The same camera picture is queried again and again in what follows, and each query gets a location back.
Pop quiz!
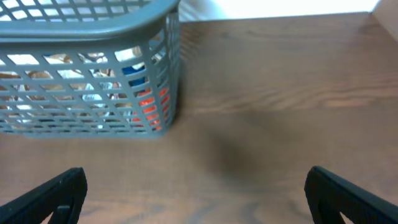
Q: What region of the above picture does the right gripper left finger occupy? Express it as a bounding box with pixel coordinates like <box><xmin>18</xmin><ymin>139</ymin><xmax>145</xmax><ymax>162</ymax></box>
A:
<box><xmin>1</xmin><ymin>167</ymin><xmax>88</xmax><ymax>224</ymax></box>

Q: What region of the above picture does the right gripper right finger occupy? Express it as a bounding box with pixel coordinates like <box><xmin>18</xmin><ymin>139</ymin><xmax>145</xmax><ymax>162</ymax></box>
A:
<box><xmin>304</xmin><ymin>166</ymin><xmax>397</xmax><ymax>224</ymax></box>

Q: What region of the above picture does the orange pasta package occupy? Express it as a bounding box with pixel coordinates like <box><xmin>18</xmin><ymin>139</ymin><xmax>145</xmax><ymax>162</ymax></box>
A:
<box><xmin>137</xmin><ymin>87</ymin><xmax>170</xmax><ymax>131</ymax></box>

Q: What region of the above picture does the blue tissue multipack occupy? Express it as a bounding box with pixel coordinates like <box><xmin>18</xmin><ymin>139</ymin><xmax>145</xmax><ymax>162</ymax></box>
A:
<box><xmin>121</xmin><ymin>63</ymin><xmax>147</xmax><ymax>87</ymax></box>

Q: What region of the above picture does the grey plastic basket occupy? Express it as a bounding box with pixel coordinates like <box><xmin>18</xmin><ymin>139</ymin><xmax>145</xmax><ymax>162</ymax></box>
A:
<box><xmin>1</xmin><ymin>0</ymin><xmax>180</xmax><ymax>138</ymax></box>

